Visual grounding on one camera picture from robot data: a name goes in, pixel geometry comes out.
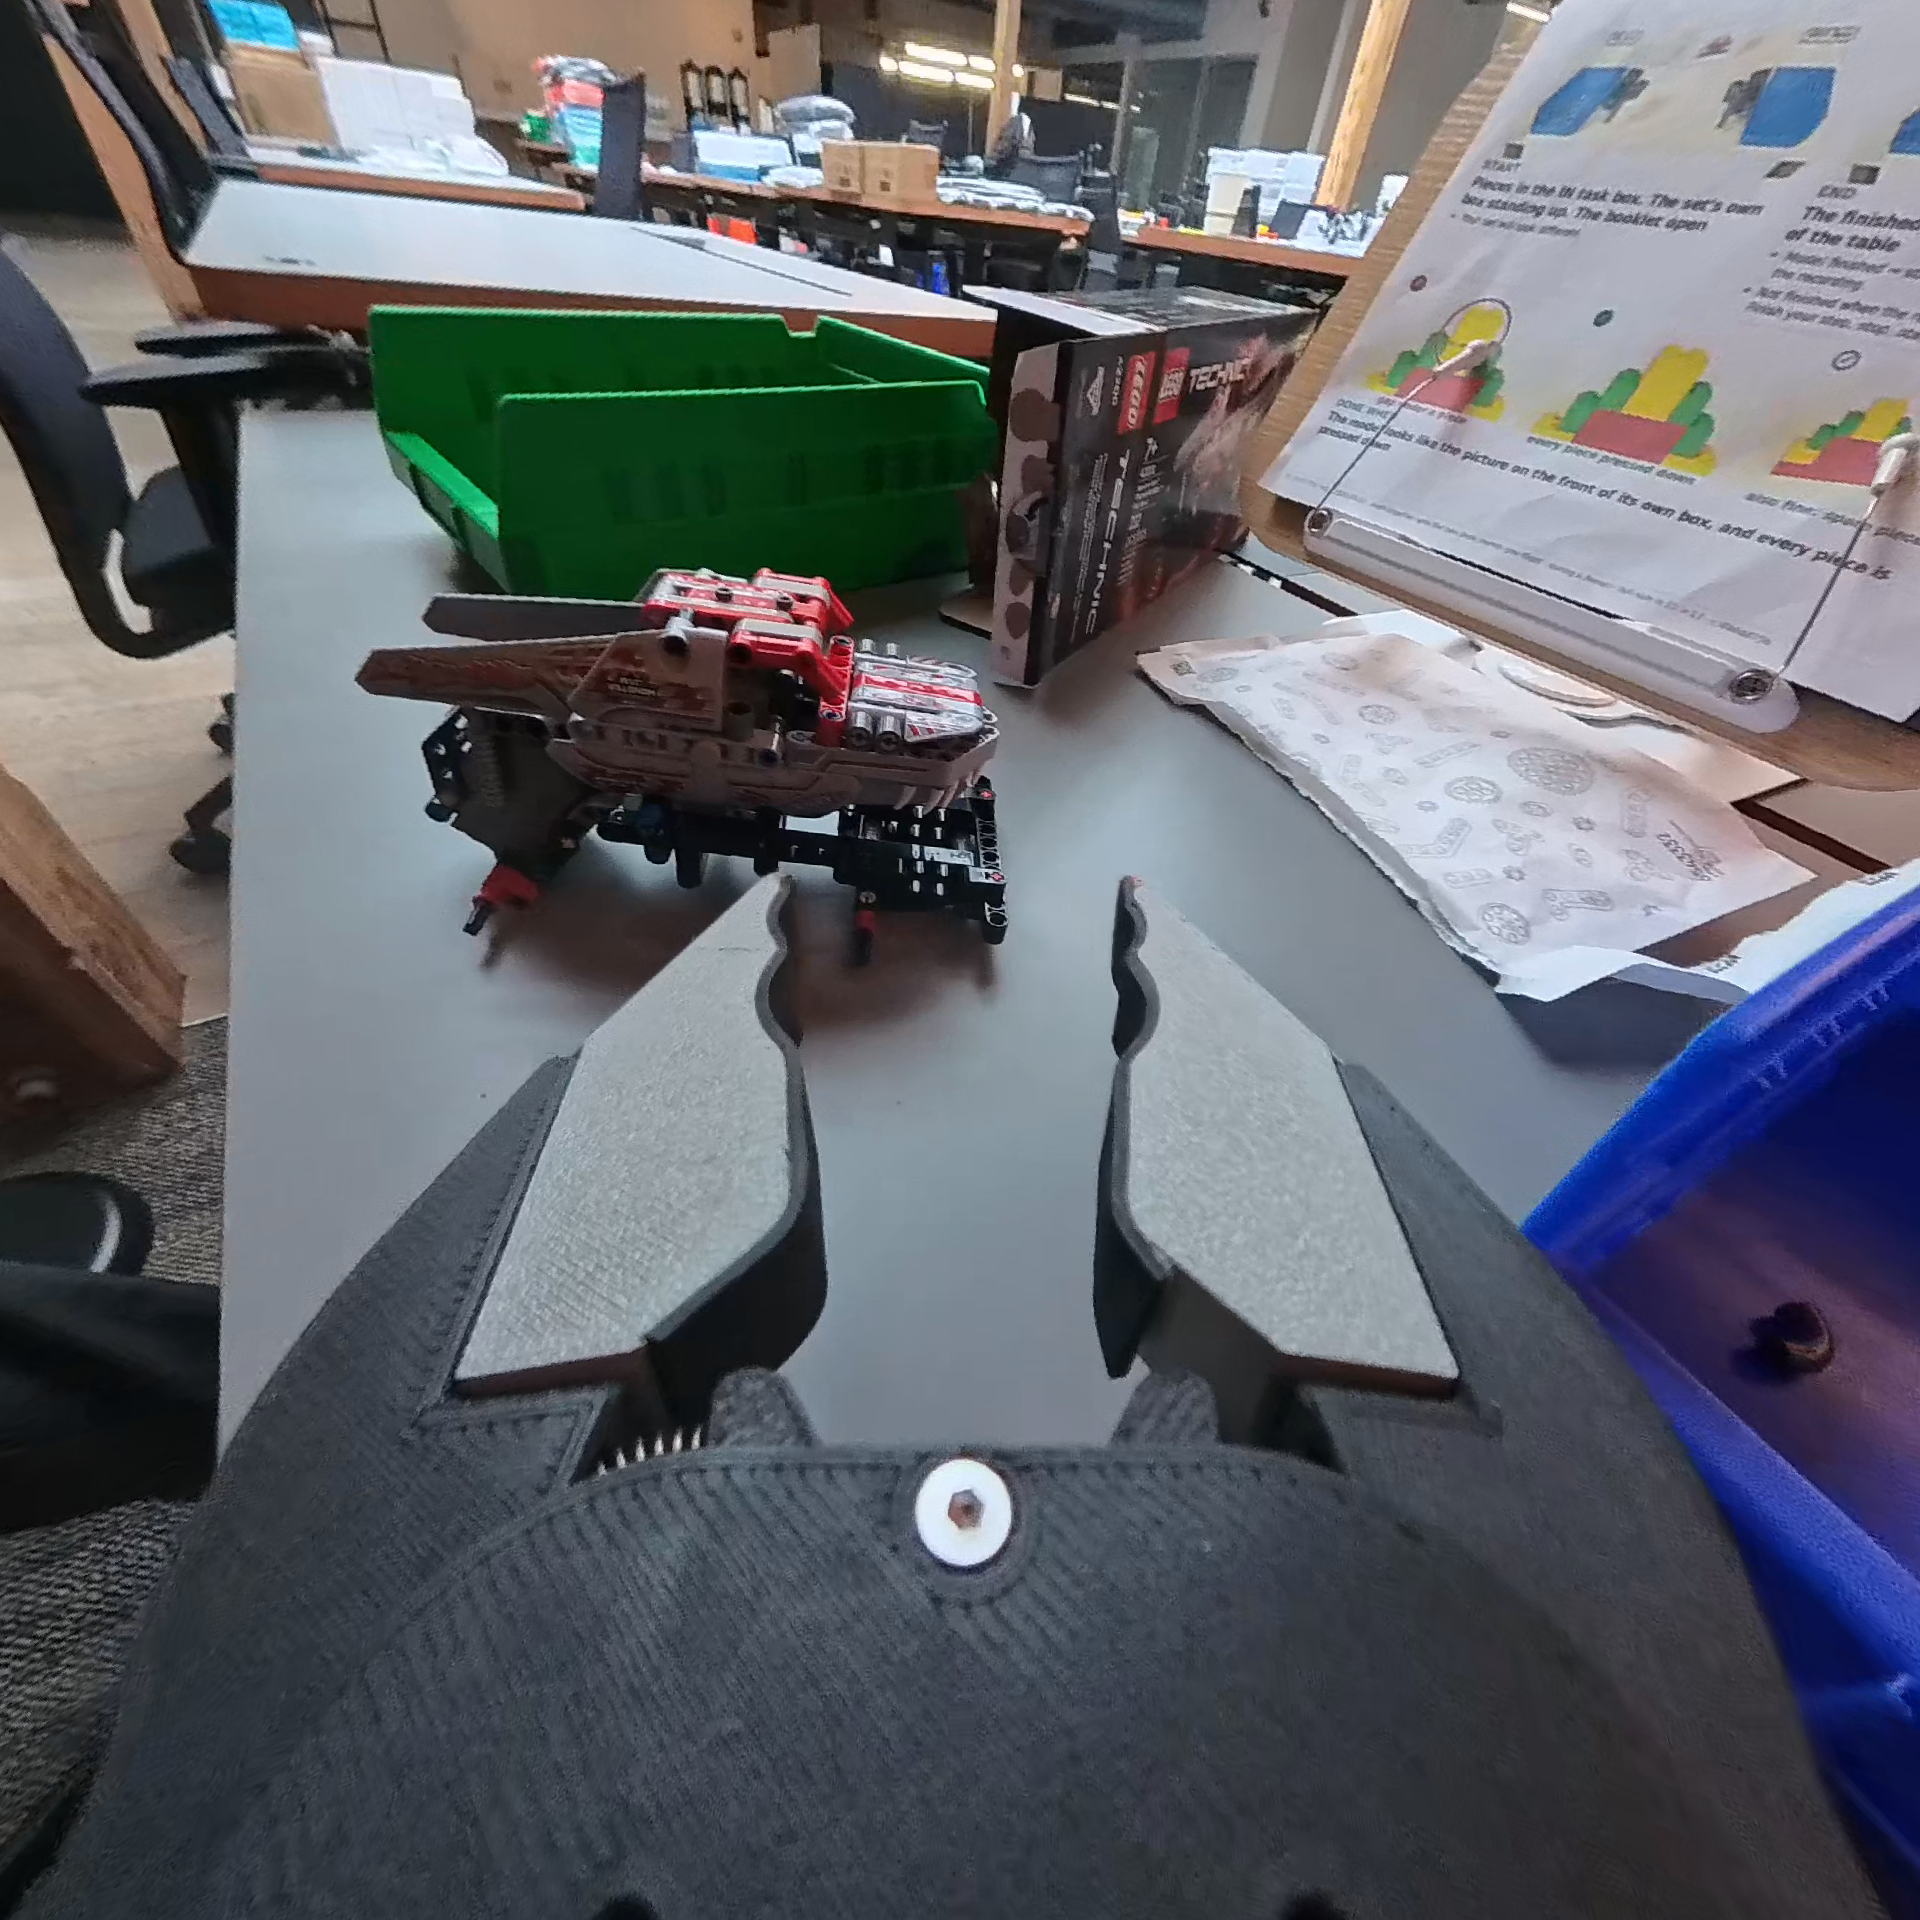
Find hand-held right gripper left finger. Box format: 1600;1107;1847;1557
450;874;830;1412

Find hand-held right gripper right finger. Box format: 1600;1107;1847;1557
1092;875;1463;1427

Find red grey lego model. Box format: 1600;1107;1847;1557
356;566;1010;945

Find blue plastic bin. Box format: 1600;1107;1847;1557
1521;862;1920;1905

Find dark lego set box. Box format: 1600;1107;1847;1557
960;286;1323;691

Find printed white paper bag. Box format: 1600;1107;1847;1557
1137;628;1817;998

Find white paper sheet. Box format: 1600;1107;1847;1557
1500;862;1920;1005

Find person's black shoe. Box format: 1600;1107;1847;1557
0;1174;157;1277

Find person's black trouser leg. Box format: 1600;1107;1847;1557
0;1267;223;1533

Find brown wooden furniture panel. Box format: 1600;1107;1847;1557
0;766;189;1157

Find green plastic bin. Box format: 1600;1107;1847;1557
367;305;1006;601

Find wooden book stand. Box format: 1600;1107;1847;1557
1237;0;1920;793

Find black office chair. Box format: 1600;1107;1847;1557
591;72;651;221
30;0;261;259
0;246;379;879

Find grey desk with wooden edge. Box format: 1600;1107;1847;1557
179;177;998;361

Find printed instruction sheet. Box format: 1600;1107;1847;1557
1262;0;1920;721

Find long wooden table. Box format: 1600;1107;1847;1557
257;150;1366;283

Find tan cardboard box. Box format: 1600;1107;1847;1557
824;138;946;204

